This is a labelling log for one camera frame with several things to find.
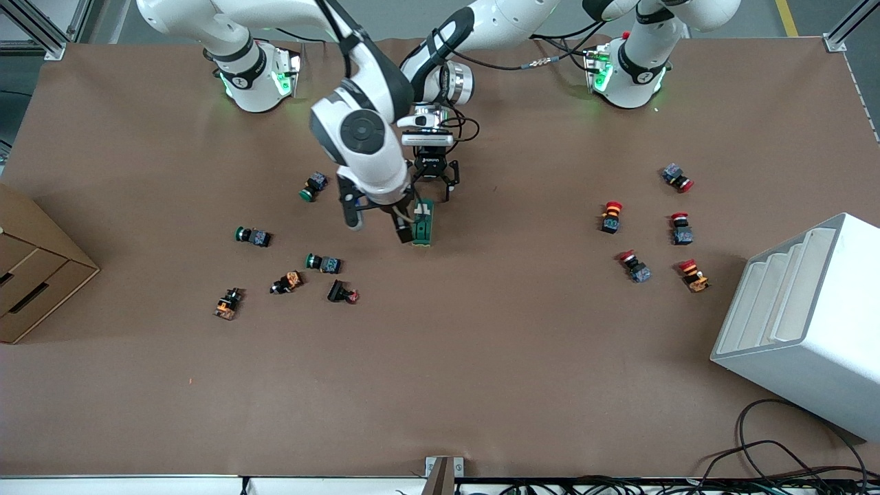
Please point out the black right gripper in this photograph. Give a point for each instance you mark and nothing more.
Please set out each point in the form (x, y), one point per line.
(402, 228)

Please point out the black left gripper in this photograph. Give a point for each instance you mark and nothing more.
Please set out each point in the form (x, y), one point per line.
(431, 163)

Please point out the green terminal block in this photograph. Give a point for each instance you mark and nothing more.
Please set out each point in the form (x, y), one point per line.
(426, 230)

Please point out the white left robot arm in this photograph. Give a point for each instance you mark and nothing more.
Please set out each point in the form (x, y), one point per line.
(639, 69)

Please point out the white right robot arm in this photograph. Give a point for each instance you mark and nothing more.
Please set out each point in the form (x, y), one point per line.
(357, 137)

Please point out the green push button blue body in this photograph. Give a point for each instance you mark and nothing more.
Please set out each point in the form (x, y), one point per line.
(315, 184)
(256, 237)
(326, 264)

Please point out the black square push button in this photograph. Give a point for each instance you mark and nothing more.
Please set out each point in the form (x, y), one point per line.
(339, 291)

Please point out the black push button orange body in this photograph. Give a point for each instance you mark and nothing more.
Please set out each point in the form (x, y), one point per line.
(287, 282)
(228, 304)

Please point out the red mushroom button orange body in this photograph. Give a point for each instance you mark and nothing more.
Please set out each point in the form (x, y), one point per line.
(610, 218)
(694, 276)

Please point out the brown paper table mat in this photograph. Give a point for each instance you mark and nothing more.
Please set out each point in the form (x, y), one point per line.
(481, 378)

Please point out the red push button blue body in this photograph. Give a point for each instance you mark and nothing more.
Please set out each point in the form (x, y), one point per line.
(682, 232)
(676, 176)
(636, 268)

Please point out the brown cardboard drawer box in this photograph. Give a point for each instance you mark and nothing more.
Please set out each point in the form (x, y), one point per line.
(34, 275)

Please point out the white stepped storage rack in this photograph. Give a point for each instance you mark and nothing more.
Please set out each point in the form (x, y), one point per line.
(818, 357)

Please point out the aluminium camera post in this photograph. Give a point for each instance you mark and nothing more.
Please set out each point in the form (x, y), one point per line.
(443, 474)

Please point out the aluminium frame profile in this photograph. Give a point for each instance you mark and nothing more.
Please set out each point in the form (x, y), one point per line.
(41, 34)
(849, 27)

